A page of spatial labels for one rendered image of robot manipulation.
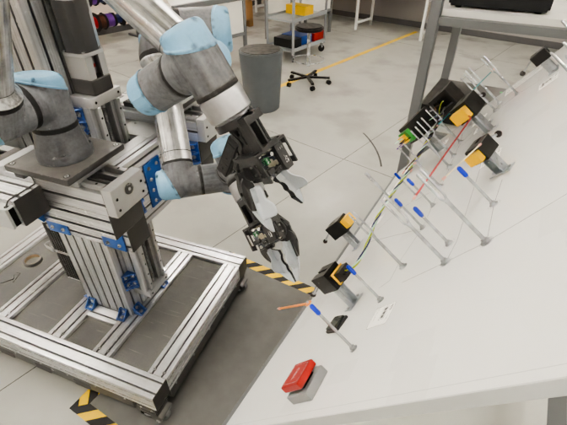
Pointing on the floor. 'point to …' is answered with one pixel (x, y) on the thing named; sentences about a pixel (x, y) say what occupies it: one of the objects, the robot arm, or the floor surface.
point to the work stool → (309, 52)
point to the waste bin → (261, 75)
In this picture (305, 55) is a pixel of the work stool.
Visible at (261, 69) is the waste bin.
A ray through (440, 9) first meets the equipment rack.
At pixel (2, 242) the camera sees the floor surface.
